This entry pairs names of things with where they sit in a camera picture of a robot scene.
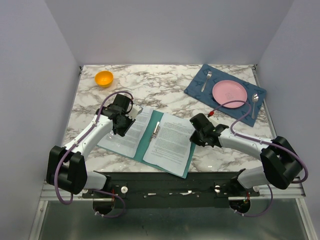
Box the single printed paper sheet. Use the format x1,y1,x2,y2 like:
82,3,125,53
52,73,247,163
97,106,153,158

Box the printed white paper sheets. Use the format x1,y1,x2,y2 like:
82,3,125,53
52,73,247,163
142,113,194,179

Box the teal plastic folder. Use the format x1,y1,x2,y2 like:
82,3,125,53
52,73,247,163
96,109,197,179

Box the silver folder clip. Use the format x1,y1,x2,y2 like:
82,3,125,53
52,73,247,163
150,121,160,140

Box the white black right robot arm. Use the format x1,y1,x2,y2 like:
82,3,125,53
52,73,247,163
190,113,303,196

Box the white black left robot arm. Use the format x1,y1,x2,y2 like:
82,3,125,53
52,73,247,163
46,91,142,205

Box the orange plastic bowl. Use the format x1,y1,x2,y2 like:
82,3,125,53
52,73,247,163
94,70,114,88

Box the pink plate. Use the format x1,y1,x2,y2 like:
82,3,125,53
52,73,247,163
212,80,248,109

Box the silver fork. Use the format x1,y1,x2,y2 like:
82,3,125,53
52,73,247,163
201,71,212,93

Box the silver spoon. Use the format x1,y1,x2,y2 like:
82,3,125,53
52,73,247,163
251,93,259,119

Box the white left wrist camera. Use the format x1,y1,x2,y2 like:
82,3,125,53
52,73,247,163
128,104,143,119

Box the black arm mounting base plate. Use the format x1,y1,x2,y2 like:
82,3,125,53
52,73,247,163
81,171,261,210

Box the aluminium extrusion rail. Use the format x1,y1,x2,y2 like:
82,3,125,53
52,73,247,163
41,176,307,201

